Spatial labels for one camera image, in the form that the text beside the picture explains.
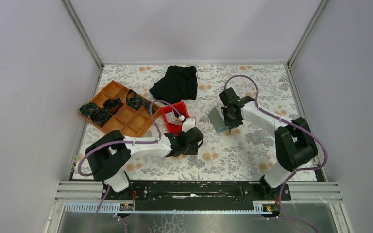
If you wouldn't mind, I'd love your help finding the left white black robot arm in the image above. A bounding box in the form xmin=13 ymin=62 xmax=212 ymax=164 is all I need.
xmin=78 ymin=127 xmax=203 ymax=200

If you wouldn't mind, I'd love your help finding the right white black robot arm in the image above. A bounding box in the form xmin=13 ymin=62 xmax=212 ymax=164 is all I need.
xmin=219 ymin=88 xmax=318 ymax=200

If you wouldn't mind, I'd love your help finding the black cloth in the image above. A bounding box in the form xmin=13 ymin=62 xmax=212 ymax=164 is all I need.
xmin=149 ymin=65 xmax=198 ymax=104

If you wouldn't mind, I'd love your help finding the wooden divided organizer tray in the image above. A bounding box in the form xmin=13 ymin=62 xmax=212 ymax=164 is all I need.
xmin=78 ymin=81 xmax=161 ymax=137

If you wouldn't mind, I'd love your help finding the floral table mat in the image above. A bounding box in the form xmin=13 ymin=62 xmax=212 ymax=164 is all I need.
xmin=71 ymin=64 xmax=319 ymax=183

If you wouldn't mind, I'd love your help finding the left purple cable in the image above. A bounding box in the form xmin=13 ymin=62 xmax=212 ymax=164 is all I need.
xmin=77 ymin=100 xmax=186 ymax=233

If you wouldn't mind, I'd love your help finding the rolled dark patterned tie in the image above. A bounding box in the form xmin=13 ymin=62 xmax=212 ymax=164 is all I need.
xmin=79 ymin=102 xmax=99 ymax=118

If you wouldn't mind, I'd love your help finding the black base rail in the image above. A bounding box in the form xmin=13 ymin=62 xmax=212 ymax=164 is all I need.
xmin=102 ymin=180 xmax=291 ymax=212

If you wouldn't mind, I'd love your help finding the purple cable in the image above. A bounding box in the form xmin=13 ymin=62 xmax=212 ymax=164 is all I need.
xmin=77 ymin=100 xmax=186 ymax=233
xmin=223 ymin=75 xmax=329 ymax=232

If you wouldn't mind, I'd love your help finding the red plastic bin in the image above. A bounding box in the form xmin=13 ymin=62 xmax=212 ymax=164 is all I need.
xmin=161 ymin=101 xmax=190 ymax=133

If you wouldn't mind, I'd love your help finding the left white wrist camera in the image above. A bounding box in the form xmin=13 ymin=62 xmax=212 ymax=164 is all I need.
xmin=178 ymin=115 xmax=196 ymax=132

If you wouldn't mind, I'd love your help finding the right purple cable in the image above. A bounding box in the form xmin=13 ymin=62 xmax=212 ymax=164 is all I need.
xmin=223 ymin=75 xmax=329 ymax=232

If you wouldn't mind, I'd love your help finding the grey-green card holder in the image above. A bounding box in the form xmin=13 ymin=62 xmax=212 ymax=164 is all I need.
xmin=208 ymin=107 xmax=227 ymax=133

